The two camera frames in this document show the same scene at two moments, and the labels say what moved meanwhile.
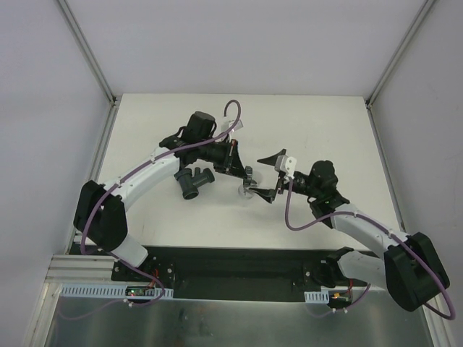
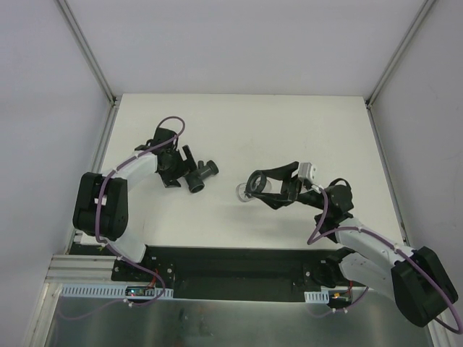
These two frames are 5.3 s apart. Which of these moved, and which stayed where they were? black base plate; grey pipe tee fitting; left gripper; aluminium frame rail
Moved: left gripper; grey pipe tee fitting
Stayed: black base plate; aluminium frame rail
